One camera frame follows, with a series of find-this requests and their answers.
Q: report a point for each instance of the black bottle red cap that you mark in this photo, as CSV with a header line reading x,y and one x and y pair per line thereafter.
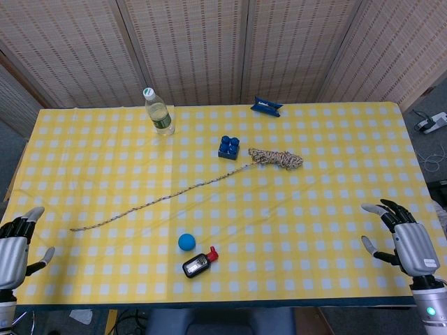
x,y
195,267

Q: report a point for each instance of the blue toy building block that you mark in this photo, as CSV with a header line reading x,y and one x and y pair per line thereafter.
x,y
228,148

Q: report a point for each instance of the woven bamboo screen panel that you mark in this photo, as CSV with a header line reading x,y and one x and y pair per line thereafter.
x,y
77,52
394,52
14,101
297,52
195,52

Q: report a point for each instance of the yellow white checked tablecloth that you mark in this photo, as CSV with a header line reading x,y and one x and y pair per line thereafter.
x,y
349,157

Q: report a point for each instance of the blue snack packet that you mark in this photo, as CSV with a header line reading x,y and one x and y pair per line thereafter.
x,y
266,107

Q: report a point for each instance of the white power strip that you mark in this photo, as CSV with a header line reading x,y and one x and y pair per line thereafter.
x,y
434,123

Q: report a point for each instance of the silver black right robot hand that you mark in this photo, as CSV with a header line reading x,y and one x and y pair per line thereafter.
x,y
415,247

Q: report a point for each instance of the black box on floor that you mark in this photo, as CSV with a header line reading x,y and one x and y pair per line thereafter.
x,y
439,190

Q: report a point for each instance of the clear plastic bottle green label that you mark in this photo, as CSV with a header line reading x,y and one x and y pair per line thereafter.
x,y
160,118

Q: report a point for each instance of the blue ball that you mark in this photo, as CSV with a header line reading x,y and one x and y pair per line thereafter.
x,y
186,242

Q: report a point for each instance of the yellow floor strip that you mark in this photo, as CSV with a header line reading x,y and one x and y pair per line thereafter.
x,y
111,321

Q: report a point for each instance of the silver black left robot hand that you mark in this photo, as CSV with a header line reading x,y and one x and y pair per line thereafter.
x,y
12,258

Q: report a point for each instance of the white paper scrap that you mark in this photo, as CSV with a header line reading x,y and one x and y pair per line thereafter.
x,y
81,315

